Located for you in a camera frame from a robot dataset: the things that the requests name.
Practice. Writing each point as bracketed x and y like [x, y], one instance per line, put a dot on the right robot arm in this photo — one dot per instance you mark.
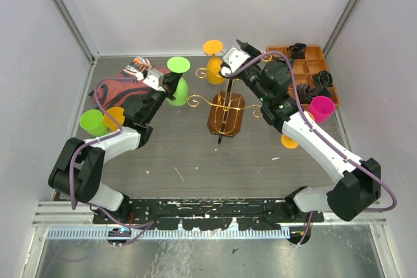
[356, 182]

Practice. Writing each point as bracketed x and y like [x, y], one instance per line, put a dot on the slotted cable duct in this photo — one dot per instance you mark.
[125, 234]

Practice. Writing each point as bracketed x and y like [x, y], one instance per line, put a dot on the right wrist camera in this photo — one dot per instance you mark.
[232, 61]

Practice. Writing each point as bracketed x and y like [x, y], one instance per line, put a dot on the rolled dark tie right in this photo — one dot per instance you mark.
[323, 79]

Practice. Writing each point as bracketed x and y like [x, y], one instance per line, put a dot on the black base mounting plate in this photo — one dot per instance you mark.
[209, 214]

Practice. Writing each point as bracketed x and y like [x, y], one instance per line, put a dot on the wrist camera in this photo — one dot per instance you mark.
[232, 61]
[153, 79]

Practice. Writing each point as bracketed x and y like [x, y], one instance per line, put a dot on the rolled dark tie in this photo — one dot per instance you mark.
[323, 79]
[298, 51]

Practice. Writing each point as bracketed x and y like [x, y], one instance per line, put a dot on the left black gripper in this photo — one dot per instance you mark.
[170, 83]

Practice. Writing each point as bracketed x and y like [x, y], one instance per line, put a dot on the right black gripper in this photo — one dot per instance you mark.
[253, 52]

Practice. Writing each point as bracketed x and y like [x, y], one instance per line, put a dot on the wooden compartment tray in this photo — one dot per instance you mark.
[304, 69]

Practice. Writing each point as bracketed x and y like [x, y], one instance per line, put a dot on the orange wine glass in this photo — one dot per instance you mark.
[212, 48]
[290, 139]
[114, 118]

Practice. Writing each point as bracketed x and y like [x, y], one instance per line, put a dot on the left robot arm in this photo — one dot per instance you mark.
[78, 169]

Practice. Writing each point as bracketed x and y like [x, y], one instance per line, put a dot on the rolled dark tie top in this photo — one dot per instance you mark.
[298, 51]

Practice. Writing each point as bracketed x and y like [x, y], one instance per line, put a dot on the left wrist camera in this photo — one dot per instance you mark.
[153, 79]

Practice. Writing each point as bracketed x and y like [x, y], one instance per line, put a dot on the aluminium rail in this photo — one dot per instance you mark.
[60, 214]

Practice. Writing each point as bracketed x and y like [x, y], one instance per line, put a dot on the red folded t-shirt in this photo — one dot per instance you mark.
[113, 92]

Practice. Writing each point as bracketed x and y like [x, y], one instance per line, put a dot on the rolled maroon tie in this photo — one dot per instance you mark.
[306, 93]

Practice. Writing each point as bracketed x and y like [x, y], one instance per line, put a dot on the pink wine glass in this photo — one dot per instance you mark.
[321, 107]

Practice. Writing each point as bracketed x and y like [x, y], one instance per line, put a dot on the gold wire wine glass rack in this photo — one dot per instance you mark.
[226, 109]

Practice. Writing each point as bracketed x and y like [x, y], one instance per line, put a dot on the green wine glass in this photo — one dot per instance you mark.
[179, 65]
[92, 121]

